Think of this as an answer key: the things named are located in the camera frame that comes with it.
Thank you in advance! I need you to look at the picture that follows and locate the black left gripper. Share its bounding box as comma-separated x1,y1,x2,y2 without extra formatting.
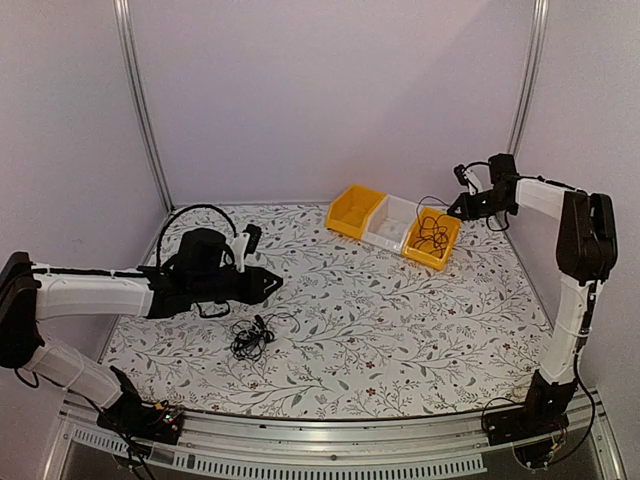
191,266,283,306

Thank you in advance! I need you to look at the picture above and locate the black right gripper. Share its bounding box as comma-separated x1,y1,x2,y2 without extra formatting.
448,189,514,221

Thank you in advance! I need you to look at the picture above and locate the thin black cable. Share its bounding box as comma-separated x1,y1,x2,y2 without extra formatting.
412,194,451,260

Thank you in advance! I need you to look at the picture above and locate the black cable pile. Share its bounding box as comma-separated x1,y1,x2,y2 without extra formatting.
229,312,302,362

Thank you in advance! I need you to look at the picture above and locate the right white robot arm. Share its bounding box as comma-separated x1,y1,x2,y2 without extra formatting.
447,173,617,388

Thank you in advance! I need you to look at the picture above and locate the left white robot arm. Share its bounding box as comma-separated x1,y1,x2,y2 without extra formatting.
1,226,283,434

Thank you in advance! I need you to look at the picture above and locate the right yellow plastic bin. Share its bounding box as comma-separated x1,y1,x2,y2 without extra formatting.
402,207,461,271

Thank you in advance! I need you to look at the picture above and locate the yellow plastic bin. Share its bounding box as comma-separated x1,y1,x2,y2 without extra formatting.
402,207,461,271
325,184,386,239

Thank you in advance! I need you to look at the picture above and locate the white translucent plastic bin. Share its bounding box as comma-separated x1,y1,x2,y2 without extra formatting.
361,195,418,255

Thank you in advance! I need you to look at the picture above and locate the left yellow plastic bin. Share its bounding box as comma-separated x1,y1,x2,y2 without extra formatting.
325,184,386,239

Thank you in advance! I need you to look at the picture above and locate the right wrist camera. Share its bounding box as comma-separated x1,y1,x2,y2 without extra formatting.
453,164,483,195

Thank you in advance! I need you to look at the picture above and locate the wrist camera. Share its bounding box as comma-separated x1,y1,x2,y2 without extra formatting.
453,164,483,195
230,224,262,273

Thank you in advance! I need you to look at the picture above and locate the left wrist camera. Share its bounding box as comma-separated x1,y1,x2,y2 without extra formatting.
230,224,262,273

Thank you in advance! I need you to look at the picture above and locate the left arm black hose cable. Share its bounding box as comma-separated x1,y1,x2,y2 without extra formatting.
154,203,239,271

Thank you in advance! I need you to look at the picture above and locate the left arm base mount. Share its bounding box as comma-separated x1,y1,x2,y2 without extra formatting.
97,397,184,445

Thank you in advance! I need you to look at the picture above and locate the right aluminium frame post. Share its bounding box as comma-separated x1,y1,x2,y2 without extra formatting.
507,0,550,156

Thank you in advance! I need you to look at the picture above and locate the aluminium frame post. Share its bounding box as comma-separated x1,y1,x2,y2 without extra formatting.
113,0,174,213
507,0,550,156

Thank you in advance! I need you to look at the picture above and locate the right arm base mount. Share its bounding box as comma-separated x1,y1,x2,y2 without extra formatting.
480,397,569,471

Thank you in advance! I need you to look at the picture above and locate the aluminium front rail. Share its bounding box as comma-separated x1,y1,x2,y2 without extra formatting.
43,394,627,479

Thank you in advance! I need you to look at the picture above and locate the left aluminium frame post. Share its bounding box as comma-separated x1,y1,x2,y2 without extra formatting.
113,0,174,213

